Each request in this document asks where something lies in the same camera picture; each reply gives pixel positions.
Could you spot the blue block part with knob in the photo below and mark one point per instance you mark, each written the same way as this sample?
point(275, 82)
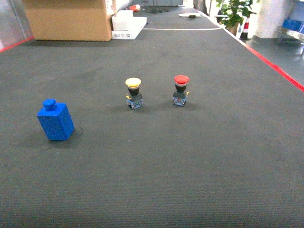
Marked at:
point(55, 120)

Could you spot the yellow mushroom push button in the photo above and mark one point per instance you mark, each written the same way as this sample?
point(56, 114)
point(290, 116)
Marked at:
point(134, 97)

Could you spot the red mushroom push button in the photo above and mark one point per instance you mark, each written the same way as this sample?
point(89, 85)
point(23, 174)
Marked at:
point(181, 94)

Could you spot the white flat box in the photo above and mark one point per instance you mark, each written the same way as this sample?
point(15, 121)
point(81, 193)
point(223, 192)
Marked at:
point(126, 26)

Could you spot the black tape roll on board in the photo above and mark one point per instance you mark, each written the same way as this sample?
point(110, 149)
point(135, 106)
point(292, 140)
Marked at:
point(190, 15)

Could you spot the striped traffic cone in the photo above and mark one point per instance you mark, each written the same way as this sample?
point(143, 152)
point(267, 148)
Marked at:
point(244, 33)

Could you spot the large cardboard box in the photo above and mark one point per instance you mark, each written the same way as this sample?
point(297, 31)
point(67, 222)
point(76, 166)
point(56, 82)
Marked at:
point(70, 20)

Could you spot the potted green plant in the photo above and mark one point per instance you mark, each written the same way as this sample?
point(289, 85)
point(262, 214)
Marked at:
point(233, 13)

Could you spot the steel rack with bins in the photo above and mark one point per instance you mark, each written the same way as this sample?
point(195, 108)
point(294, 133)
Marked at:
point(292, 28)

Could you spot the red conveyor side rail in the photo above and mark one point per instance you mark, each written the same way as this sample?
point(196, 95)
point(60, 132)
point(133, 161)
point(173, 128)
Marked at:
point(260, 66)

